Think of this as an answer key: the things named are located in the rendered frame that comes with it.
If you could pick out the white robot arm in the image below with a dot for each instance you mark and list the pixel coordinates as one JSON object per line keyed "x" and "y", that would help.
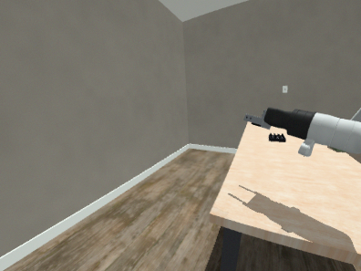
{"x": 347, "y": 135}

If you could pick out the black knob box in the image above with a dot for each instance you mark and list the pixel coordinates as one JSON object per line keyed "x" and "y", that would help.
{"x": 279, "y": 138}

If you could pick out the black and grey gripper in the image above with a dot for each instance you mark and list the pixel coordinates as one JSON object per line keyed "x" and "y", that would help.
{"x": 312, "y": 127}

